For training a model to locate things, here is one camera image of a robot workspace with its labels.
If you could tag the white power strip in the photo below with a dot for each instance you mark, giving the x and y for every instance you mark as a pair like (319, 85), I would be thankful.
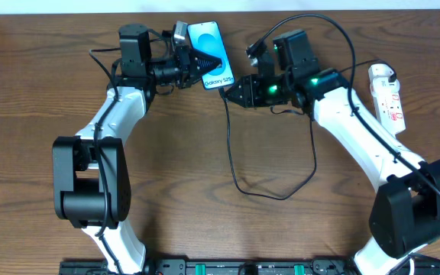
(390, 113)

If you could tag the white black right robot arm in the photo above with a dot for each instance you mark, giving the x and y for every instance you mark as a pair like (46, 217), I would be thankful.
(405, 216)

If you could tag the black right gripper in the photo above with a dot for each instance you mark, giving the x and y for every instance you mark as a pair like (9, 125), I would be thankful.
(250, 90)

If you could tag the white charger adapter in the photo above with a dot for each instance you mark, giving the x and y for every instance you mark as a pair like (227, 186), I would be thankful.
(383, 80)

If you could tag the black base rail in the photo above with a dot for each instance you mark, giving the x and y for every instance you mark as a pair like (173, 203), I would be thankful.
(188, 267)

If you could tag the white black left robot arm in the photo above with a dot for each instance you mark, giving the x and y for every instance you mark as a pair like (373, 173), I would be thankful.
(91, 184)

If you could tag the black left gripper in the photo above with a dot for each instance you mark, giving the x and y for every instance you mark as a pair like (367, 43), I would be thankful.
(184, 66)

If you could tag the blue Galaxy smartphone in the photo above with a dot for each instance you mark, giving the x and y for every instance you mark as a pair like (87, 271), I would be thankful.
(207, 37)

